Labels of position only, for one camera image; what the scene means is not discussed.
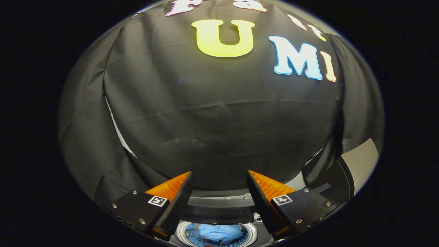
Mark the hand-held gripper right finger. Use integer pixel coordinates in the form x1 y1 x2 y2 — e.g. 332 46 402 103
247 170 340 241

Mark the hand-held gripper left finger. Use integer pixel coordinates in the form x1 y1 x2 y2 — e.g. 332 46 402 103
111 171 192 242

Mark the light blue polo shirt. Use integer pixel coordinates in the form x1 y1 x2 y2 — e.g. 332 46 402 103
187 223 246 245

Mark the black backdrop cloth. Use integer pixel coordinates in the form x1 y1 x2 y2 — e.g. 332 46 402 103
58 0 384 206

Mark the beige cabinet with dark top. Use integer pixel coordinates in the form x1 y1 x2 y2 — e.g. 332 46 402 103
304 138 379 206

